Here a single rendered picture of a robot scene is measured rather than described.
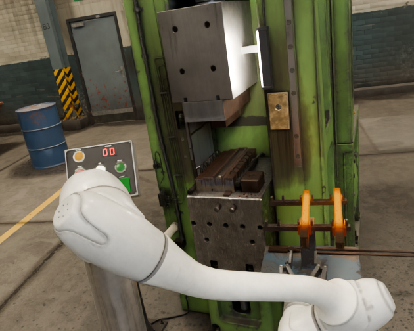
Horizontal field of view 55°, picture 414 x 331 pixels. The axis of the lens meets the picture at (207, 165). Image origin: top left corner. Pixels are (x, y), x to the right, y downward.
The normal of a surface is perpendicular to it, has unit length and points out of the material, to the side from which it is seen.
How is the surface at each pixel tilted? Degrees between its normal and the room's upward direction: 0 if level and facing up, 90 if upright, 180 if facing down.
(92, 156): 60
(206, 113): 90
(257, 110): 90
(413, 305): 0
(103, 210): 47
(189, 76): 90
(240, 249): 90
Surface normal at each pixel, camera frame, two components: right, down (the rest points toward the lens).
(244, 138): -0.37, 0.37
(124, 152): -0.03, -0.18
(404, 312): -0.15, -0.93
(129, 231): 0.63, -0.27
